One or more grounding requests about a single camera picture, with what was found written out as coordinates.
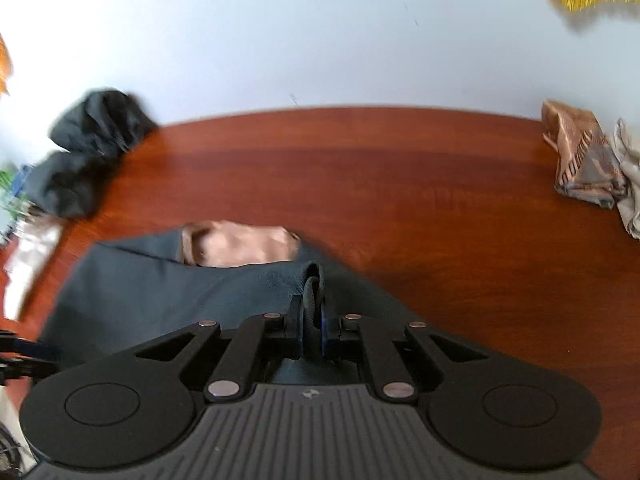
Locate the beige satin cloth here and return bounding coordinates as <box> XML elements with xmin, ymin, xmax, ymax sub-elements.
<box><xmin>612</xmin><ymin>119</ymin><xmax>640</xmax><ymax>240</ymax></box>
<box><xmin>2</xmin><ymin>220</ymin><xmax>65</xmax><ymax>322</ymax></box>

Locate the dark green crumpled garment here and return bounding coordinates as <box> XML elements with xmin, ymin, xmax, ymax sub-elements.
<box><xmin>30</xmin><ymin>89</ymin><xmax>160</xmax><ymax>219</ymax></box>

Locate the brown patterned scarf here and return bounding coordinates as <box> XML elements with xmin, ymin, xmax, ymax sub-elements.
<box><xmin>541</xmin><ymin>99</ymin><xmax>628</xmax><ymax>209</ymax></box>

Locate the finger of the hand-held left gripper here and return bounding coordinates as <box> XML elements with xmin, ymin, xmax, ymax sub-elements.
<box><xmin>0</xmin><ymin>329</ymin><xmax>60</xmax><ymax>383</ymax></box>

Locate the orange object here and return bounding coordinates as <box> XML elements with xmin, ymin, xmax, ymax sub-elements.
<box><xmin>0</xmin><ymin>32</ymin><xmax>12</xmax><ymax>97</ymax></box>

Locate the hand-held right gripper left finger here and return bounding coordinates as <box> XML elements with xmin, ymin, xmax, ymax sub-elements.
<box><xmin>135</xmin><ymin>294</ymin><xmax>306</xmax><ymax>403</ymax></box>

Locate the dark green jacket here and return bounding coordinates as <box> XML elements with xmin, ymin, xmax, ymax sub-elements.
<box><xmin>40</xmin><ymin>220</ymin><xmax>416</xmax><ymax>386</ymax></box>

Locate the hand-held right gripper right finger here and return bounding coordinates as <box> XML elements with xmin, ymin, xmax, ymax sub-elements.
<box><xmin>320</xmin><ymin>297</ymin><xmax>488</xmax><ymax>403</ymax></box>

